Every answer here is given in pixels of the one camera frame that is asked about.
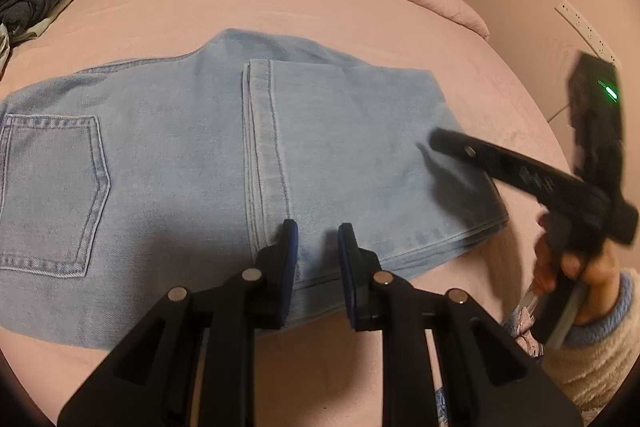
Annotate pale green folded cloth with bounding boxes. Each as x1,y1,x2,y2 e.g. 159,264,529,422
11,0,74,46

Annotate white power strip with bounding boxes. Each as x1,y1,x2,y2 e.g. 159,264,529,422
554,0,622,68

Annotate person right hand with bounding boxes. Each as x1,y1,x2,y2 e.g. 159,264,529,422
532,213,620,326

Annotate light blue denim pants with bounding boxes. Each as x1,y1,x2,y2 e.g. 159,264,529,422
1,29,508,349

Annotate fluffy cream sleeve forearm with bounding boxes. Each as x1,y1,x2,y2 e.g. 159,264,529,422
542,270,639,425

